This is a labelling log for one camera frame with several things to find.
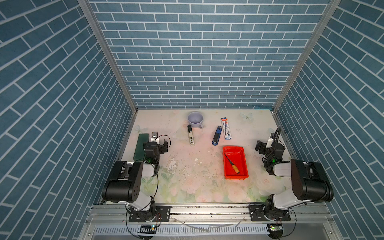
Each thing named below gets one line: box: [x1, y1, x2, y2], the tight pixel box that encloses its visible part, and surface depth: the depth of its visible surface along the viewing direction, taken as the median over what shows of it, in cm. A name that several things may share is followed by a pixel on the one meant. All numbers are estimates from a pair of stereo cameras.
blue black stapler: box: [212, 125, 223, 146], surface depth 102 cm
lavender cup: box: [187, 111, 204, 129], surface depth 112 cm
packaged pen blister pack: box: [220, 117, 232, 140], surface depth 110 cm
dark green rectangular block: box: [133, 133, 150, 161], surface depth 98 cm
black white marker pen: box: [187, 124, 195, 146], surface depth 104 cm
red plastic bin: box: [222, 146, 249, 180], surface depth 92 cm
